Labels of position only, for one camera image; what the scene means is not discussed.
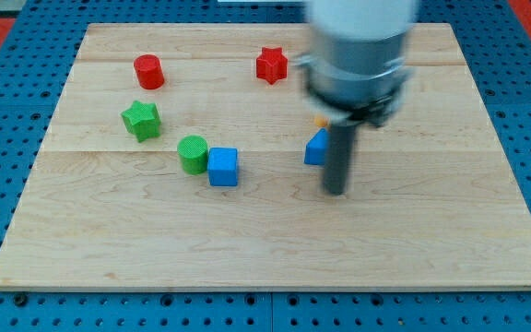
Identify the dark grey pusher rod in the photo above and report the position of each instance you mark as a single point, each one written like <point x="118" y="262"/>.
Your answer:
<point x="341" y="138"/>

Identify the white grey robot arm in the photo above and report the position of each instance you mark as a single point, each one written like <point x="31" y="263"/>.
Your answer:
<point x="354" y="71"/>

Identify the red star block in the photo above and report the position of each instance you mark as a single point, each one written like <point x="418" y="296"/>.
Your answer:
<point x="271" y="65"/>

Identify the light wooden board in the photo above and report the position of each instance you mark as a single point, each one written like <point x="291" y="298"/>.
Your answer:
<point x="431" y="204"/>

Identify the green star block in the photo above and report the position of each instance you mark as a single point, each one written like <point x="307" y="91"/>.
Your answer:
<point x="142" y="120"/>

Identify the small orange block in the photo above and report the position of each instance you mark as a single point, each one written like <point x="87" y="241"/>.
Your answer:
<point x="320" y="121"/>

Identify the blue triangle block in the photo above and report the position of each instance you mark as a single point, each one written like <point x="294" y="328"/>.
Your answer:
<point x="315" y="149"/>

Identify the blue cube block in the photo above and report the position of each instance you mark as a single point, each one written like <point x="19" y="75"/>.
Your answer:
<point x="222" y="166"/>

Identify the green cylinder block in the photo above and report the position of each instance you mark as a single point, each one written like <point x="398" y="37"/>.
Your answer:
<point x="193" y="154"/>

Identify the red cylinder block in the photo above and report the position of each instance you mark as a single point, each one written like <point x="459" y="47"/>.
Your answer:
<point x="148" y="71"/>

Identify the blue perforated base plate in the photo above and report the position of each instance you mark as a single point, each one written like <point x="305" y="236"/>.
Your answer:
<point x="34" y="63"/>

